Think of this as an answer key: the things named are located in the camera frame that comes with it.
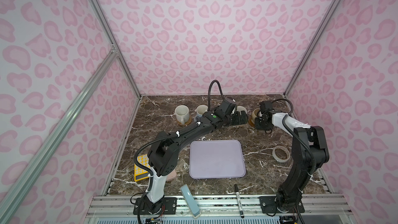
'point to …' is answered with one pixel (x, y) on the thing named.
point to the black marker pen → (239, 200)
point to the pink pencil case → (172, 174)
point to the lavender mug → (240, 108)
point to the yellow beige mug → (253, 115)
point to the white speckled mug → (182, 113)
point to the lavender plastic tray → (216, 159)
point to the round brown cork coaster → (251, 123)
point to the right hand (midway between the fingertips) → (260, 124)
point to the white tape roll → (278, 159)
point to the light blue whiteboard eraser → (190, 201)
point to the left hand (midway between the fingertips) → (245, 116)
